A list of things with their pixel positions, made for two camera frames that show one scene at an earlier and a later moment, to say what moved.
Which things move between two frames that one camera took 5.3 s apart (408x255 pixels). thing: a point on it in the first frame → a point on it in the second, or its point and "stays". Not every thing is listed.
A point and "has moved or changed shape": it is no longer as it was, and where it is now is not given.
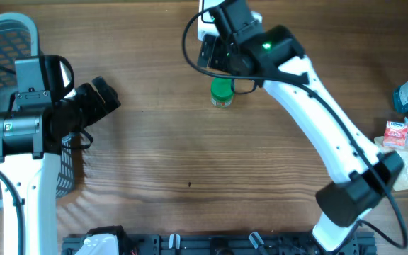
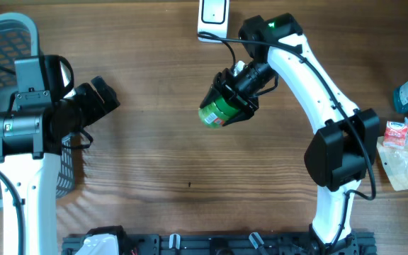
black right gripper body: (221, 55) → (245, 85)
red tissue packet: (395, 134) stays
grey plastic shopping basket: (1, 38) stays
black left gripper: (98, 109) stays
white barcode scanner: (205, 23) stays
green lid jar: (221, 92) has moved or changed shape
